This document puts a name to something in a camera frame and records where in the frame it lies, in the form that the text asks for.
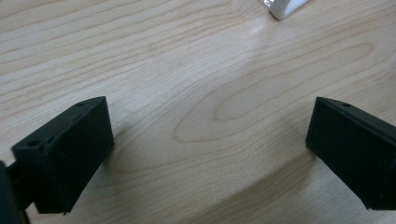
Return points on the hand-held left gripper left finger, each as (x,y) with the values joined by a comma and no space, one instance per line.
(67,155)

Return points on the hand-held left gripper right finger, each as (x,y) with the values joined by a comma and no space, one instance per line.
(358,149)

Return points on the white box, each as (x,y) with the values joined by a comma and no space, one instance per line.
(285,6)

